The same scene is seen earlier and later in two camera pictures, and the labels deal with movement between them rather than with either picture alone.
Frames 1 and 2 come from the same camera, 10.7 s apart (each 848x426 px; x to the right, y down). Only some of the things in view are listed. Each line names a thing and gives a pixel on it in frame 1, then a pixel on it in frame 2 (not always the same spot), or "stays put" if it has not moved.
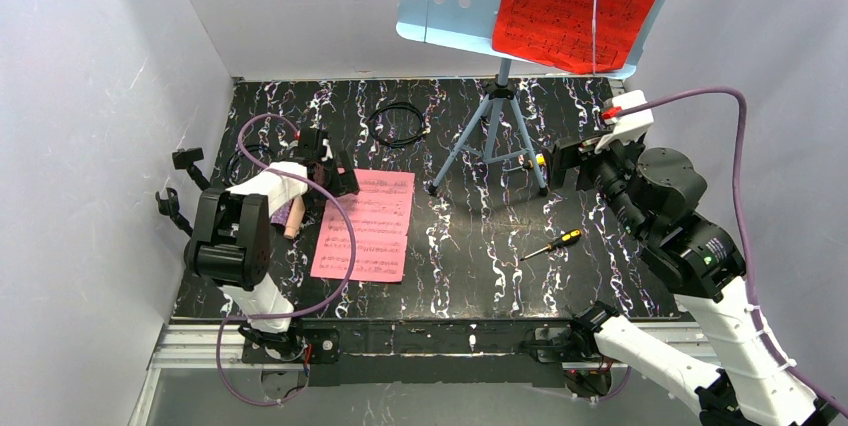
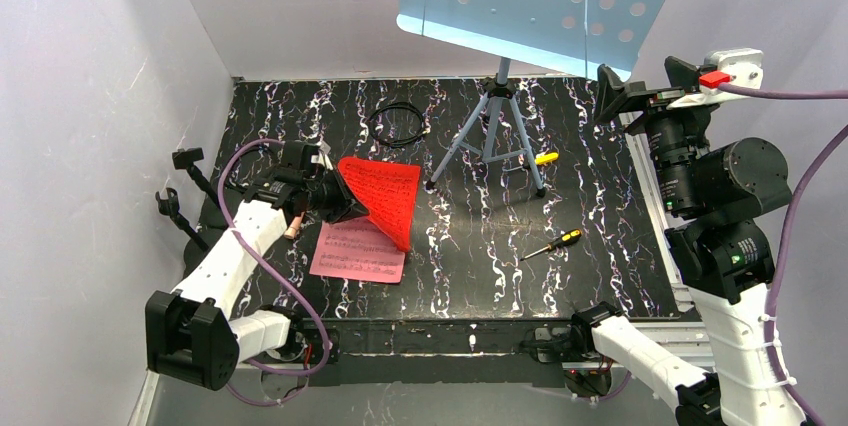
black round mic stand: [170, 207] stays put
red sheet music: [584, 7] → [388, 191]
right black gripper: [566, 162] → [651, 96]
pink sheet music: [381, 212] stays put
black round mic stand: [185, 158] stays put
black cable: [396, 143] stays put
